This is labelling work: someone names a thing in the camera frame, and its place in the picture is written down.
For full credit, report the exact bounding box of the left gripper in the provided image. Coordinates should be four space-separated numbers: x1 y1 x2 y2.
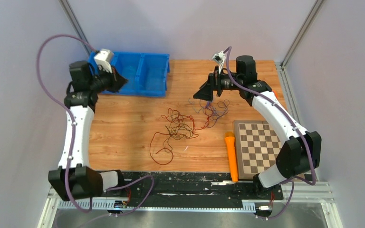
88 64 128 95

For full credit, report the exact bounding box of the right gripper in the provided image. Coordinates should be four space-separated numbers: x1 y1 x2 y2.
193 66 242 102

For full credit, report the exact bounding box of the red wire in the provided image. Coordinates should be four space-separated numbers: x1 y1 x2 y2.
149 108 211 166

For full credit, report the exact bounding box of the brown wire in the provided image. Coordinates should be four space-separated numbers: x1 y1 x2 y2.
165 118 199 142

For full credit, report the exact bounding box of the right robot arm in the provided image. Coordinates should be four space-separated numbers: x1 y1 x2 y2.
193 52 322 199

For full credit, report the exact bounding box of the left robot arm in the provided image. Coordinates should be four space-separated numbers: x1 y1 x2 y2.
48 60 128 201

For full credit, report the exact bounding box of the blue three-compartment bin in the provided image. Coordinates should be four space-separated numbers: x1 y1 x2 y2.
88 51 171 97

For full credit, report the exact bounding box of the orange cylinder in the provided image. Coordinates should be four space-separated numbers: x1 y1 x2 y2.
225 132 239 182

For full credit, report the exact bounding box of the wooden chessboard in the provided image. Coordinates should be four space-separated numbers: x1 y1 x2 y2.
233 120 282 180

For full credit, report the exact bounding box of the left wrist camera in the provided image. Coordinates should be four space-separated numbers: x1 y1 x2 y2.
94 49 114 73

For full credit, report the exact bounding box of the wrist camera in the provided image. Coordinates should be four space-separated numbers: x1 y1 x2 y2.
94 49 114 73
212 50 227 73

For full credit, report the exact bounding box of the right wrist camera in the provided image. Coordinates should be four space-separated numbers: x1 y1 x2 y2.
212 50 227 73

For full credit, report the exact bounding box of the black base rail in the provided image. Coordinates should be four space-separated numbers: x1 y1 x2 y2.
100 171 283 209

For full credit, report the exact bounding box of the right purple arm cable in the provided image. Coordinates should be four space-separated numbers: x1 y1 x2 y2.
222 46 317 220

